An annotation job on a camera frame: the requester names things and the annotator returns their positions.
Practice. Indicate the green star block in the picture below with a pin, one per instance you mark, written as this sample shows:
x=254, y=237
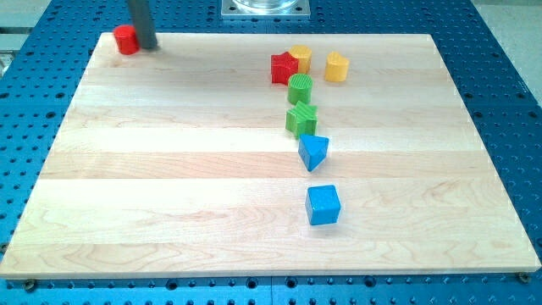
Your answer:
x=302, y=119

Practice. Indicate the red star block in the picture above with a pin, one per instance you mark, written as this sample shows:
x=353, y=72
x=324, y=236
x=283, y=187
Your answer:
x=282, y=67

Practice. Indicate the blue triangle block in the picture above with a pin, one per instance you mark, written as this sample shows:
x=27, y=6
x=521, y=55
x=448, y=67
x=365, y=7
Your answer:
x=312, y=150

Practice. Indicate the light wooden board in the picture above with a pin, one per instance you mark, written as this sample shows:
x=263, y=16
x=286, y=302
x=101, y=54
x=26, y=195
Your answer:
x=177, y=163

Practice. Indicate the blue cube block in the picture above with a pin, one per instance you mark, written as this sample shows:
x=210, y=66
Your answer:
x=322, y=205

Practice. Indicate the green cylinder block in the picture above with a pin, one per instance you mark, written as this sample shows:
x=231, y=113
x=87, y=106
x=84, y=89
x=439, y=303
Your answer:
x=299, y=89

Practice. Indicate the yellow cylinder block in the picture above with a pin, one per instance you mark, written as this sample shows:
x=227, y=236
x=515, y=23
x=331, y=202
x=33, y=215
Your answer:
x=303, y=54

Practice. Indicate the yellow heart block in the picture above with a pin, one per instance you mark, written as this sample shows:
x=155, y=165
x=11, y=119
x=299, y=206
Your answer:
x=336, y=68

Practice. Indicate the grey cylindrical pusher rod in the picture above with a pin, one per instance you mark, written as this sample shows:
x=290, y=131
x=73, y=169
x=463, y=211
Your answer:
x=145, y=30

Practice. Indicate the red cylinder block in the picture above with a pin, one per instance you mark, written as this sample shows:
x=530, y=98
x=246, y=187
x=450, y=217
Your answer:
x=126, y=39

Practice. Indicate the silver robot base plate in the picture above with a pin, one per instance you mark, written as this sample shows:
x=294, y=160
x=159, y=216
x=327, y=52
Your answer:
x=265, y=9

